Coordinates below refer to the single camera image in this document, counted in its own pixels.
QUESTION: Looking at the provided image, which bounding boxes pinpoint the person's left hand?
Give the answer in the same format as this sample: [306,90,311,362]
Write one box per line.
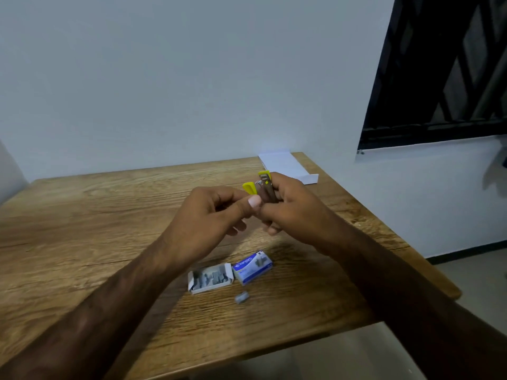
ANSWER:
[162,186,263,265]

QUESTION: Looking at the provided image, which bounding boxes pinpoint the person's right hand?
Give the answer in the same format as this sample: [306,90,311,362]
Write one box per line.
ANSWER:
[259,173,349,256]

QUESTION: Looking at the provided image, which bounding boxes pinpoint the white papers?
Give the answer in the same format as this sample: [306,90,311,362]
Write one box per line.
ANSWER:
[258,150,320,185]

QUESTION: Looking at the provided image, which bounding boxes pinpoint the yellow and silver stapler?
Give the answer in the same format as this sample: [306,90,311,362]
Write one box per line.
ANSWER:
[242,169,280,204]

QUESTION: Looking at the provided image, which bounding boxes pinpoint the white staples box tray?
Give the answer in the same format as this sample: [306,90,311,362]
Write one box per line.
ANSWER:
[187,263,234,296]

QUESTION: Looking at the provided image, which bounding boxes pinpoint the blue staples box sleeve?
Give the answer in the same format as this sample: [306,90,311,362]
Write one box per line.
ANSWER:
[232,251,274,286]

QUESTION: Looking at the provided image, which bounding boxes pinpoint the person's left forearm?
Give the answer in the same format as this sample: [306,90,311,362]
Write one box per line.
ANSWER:
[0,237,183,380]

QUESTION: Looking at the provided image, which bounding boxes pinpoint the person's right forearm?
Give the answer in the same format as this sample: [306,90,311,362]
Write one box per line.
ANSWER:
[326,227,507,380]

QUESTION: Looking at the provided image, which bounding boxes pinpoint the black window frame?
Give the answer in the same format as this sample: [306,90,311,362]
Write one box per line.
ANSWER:
[358,0,507,153]

